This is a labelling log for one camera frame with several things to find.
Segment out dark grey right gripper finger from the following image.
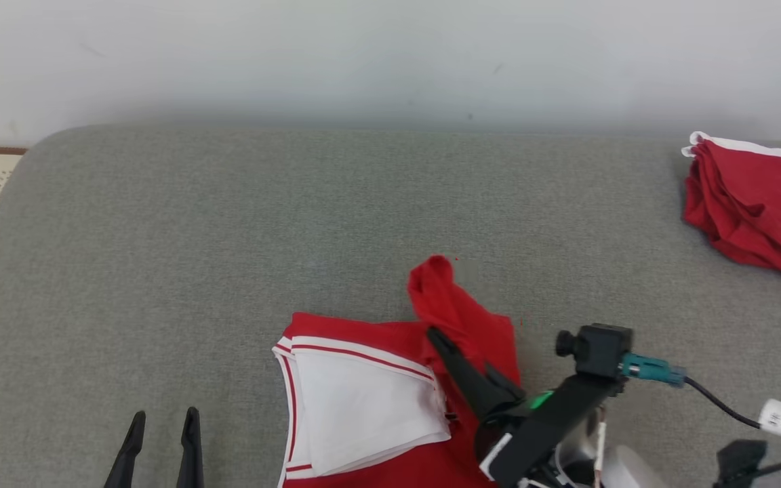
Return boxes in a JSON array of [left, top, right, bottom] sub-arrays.
[[484, 363, 527, 401], [426, 327, 508, 422]]

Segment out red jersey with white sleeves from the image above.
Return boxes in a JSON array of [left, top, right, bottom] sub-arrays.
[[271, 254, 524, 488]]

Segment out grey fabric sofa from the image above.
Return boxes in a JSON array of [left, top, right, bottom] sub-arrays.
[[0, 123, 781, 488]]

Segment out red shorts with white band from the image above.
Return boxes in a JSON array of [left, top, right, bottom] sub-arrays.
[[680, 131, 781, 286]]

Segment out black cable clip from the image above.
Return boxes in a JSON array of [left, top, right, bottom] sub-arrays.
[[714, 440, 781, 488]]

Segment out white and red wire bundle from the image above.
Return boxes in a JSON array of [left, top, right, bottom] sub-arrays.
[[552, 405, 609, 488]]

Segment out white cable tag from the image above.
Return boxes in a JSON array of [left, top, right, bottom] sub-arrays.
[[758, 399, 781, 436]]

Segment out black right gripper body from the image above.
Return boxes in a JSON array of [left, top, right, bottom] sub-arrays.
[[475, 375, 626, 487]]

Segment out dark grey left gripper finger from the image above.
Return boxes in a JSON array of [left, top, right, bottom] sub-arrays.
[[175, 407, 205, 488], [104, 411, 147, 488]]

